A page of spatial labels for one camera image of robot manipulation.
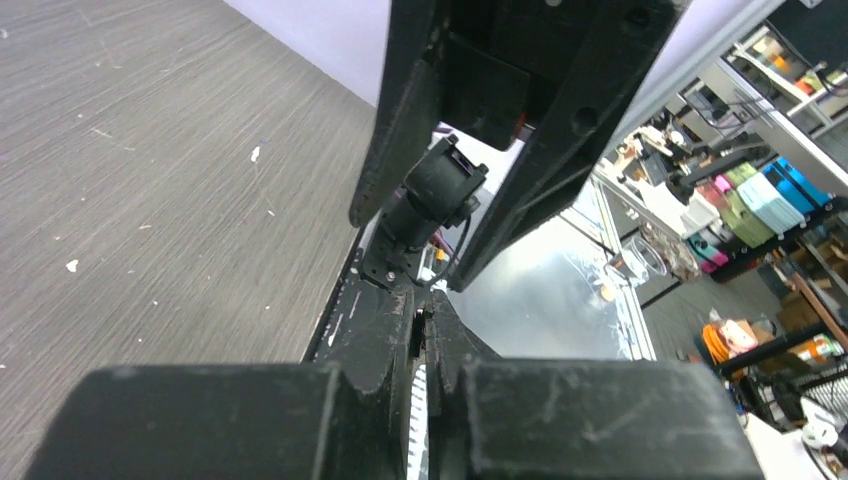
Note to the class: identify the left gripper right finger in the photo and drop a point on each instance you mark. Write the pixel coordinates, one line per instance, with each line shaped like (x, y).
(512, 418)

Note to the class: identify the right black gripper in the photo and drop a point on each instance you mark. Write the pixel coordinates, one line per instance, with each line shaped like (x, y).
(569, 69)

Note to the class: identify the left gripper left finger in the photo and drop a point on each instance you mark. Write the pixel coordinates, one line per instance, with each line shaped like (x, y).
(335, 418)

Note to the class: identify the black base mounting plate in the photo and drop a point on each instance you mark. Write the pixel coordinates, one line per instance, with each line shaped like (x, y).
(351, 311)

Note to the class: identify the clear plastic cup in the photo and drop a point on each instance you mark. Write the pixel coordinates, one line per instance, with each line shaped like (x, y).
(636, 263)

